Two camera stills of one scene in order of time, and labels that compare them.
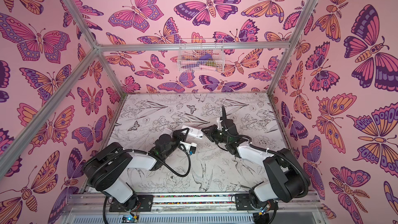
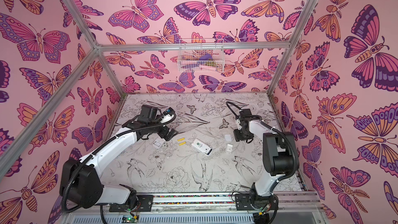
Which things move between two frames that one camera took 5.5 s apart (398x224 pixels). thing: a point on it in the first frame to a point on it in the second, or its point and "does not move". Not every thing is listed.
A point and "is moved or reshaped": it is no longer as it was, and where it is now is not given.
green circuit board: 128,219 does not move
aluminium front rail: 196,204 does not move
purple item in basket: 206,57 does not move
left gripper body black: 173,144 to 155,127
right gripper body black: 222,130 to 241,134
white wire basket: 201,55 does not move
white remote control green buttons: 193,131 is moved or reshaped
